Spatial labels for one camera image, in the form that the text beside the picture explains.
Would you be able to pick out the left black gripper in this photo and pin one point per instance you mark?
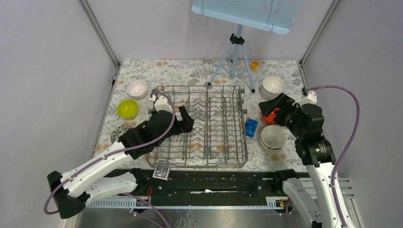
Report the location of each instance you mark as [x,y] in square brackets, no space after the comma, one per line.
[186,125]

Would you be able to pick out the grey wire dish rack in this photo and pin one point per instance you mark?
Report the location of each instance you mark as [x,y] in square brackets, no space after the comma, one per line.
[218,137]

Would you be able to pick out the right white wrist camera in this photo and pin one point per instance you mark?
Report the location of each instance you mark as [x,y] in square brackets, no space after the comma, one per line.
[310,98]

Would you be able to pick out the pink patterned bowl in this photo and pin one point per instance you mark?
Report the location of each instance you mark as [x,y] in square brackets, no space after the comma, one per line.
[119,131]

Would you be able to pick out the orange toy block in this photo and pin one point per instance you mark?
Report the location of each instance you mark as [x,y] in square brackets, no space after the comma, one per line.
[254,65]

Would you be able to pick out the orange bowl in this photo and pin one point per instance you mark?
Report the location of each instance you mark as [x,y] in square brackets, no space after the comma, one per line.
[273,113]
[269,120]

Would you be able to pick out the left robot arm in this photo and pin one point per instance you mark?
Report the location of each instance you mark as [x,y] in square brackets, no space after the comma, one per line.
[99,178]

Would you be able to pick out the white ribbed bowl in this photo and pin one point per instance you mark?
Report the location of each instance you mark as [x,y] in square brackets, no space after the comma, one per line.
[273,85]
[269,95]

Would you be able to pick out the blue playing card box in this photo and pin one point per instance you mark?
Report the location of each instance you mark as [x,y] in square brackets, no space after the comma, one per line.
[162,170]

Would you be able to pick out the yellow-green bowl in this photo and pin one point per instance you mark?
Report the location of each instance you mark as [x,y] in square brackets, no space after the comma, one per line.
[128,109]

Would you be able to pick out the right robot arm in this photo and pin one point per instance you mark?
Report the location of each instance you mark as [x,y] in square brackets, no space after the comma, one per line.
[329,210]

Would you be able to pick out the blue toy block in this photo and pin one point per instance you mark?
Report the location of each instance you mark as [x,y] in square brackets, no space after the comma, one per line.
[250,127]

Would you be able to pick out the beige patterned bowl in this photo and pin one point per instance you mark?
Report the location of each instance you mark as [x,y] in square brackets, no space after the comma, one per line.
[273,136]
[271,149]

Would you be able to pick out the light blue tripod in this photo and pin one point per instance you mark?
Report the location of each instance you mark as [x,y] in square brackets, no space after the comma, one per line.
[236,44]

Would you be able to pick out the light blue board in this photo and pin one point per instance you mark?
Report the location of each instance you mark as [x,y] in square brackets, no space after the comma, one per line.
[274,16]

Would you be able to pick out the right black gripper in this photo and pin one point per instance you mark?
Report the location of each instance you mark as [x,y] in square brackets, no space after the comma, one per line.
[283,101]

